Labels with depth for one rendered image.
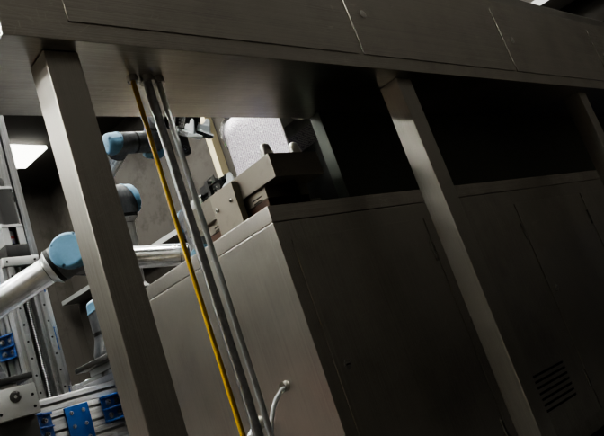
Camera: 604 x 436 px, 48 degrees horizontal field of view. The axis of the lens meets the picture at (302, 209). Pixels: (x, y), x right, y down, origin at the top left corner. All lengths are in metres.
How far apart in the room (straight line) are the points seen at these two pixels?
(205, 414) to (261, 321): 0.37
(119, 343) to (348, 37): 0.92
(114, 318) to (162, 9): 0.58
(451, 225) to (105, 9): 0.91
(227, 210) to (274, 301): 0.28
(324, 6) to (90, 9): 0.61
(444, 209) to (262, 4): 0.64
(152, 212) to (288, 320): 7.31
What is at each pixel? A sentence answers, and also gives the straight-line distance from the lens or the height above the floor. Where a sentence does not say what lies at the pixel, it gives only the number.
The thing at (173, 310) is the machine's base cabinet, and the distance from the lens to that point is 1.85.
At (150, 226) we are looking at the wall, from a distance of 8.78.
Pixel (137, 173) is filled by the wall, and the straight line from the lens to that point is 8.95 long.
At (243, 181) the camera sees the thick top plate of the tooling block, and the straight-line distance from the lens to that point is 1.64.
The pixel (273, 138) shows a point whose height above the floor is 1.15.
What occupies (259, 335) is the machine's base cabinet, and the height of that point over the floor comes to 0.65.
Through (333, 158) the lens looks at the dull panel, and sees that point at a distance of 1.71.
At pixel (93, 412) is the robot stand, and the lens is 2.47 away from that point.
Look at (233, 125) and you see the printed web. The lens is 1.98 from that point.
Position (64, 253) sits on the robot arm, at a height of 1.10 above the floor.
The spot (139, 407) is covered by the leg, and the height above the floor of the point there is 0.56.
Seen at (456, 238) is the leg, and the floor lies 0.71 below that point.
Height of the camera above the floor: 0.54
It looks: 13 degrees up
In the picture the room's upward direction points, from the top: 19 degrees counter-clockwise
